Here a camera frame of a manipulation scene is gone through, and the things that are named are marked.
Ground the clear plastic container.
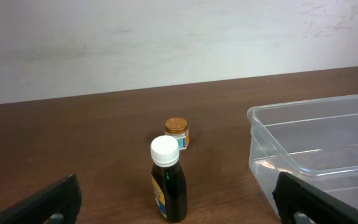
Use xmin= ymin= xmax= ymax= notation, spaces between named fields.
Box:
xmin=247 ymin=95 xmax=358 ymax=209

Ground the small jar gold lid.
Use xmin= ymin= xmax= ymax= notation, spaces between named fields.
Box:
xmin=165 ymin=118 xmax=190 ymax=151

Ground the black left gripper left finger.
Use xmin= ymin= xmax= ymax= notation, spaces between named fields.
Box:
xmin=0 ymin=174 xmax=82 ymax=224

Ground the dark bottle white cap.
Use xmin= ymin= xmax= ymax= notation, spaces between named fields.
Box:
xmin=150 ymin=135 xmax=187 ymax=223

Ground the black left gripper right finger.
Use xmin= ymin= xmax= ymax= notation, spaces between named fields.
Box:
xmin=272 ymin=172 xmax=358 ymax=224

